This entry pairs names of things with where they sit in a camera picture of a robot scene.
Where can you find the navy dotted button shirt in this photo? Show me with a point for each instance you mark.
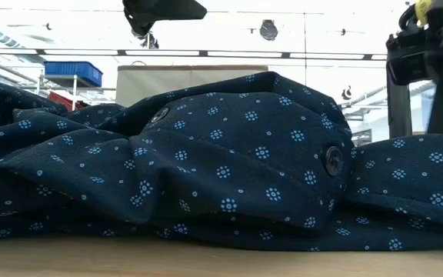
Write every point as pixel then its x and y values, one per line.
pixel 221 173

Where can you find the yellow tape tag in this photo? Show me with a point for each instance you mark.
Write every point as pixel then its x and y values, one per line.
pixel 422 11

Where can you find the beige fabric storage box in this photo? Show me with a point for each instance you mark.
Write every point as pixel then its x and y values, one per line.
pixel 148 84

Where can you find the long ceiling light bar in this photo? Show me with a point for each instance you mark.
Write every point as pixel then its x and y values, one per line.
pixel 90 52

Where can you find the blue plastic bin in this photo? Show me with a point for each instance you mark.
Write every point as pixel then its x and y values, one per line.
pixel 71 72

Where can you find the metal shelf rack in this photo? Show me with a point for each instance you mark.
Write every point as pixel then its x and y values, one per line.
pixel 74 92

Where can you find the red plastic bin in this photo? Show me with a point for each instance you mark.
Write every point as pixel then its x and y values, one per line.
pixel 62 99

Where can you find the black upright post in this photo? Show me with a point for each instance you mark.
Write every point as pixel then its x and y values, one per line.
pixel 398 111

